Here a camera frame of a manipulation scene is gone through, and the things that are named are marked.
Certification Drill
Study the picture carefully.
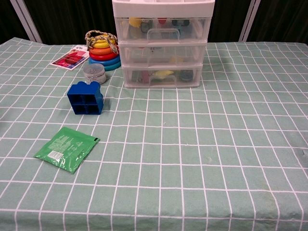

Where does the yellow toy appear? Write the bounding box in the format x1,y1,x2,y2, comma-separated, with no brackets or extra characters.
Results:
128,17,143,28

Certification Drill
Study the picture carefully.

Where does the yellow soft item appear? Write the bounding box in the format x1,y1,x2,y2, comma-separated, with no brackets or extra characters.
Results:
153,69,174,80

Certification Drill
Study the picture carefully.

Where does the light blue stacking ring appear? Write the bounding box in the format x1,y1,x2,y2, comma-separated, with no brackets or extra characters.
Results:
101,61,122,72

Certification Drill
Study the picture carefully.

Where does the clear round jar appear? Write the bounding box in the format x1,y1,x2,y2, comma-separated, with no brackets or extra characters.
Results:
83,63,107,85

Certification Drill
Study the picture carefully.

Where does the white plastic drawer cabinet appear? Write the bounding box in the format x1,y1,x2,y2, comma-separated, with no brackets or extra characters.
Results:
112,0,215,89

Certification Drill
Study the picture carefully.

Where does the green foil packet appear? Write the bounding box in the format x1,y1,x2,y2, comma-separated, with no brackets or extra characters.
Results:
33,126,101,174

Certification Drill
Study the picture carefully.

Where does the clear plastic middle-size drawer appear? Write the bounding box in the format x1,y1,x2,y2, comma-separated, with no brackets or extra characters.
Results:
119,44,206,65

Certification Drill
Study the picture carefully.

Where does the green checkered tablecloth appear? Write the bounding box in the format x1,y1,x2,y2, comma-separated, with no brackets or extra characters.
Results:
0,36,308,231

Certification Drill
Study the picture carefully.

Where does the red and white card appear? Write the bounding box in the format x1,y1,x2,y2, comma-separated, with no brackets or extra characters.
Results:
50,45,88,71

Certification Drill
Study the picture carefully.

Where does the white partition post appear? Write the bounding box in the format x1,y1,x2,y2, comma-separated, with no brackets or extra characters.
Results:
239,0,257,42
9,0,42,43

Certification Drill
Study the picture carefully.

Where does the yellow stacking ring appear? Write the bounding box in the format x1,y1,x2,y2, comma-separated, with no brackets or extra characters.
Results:
92,39,117,49

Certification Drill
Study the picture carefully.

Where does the blue toy building brick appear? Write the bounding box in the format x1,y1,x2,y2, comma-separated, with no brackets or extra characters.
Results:
66,81,104,116

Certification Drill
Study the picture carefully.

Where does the clear drawer with pink clip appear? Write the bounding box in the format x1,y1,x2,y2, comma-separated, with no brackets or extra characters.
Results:
122,66,203,88

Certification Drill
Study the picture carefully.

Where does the orange stacking ring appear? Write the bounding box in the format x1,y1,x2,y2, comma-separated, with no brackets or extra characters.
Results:
89,46,114,56

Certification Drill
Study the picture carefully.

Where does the red stacking ring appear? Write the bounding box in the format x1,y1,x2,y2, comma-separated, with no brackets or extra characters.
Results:
89,51,119,62

